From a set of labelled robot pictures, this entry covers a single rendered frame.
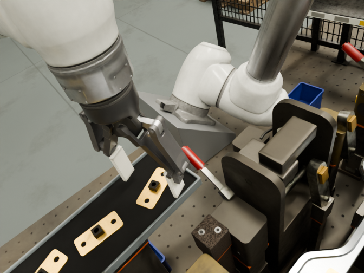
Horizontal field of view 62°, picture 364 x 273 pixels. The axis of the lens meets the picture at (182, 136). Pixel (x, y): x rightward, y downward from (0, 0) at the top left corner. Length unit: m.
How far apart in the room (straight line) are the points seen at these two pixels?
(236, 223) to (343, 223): 0.51
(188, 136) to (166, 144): 0.61
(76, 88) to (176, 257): 0.74
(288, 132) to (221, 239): 0.22
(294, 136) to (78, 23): 0.40
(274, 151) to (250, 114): 0.50
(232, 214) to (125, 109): 0.32
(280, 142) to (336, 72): 0.99
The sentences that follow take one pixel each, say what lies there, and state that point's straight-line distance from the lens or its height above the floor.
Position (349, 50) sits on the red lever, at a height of 1.14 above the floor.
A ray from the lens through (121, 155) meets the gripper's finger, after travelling 0.54.
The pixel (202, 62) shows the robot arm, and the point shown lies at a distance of 1.05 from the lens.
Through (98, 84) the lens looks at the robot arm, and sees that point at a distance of 0.35.
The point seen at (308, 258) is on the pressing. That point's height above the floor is 1.00.
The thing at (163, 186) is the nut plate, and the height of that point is 1.16.
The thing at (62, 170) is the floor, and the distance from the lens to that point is 2.49.
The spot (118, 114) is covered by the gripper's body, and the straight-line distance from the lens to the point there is 0.39.
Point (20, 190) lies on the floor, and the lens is 2.58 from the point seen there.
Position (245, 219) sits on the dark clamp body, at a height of 1.08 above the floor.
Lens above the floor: 1.61
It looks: 45 degrees down
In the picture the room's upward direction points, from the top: 18 degrees counter-clockwise
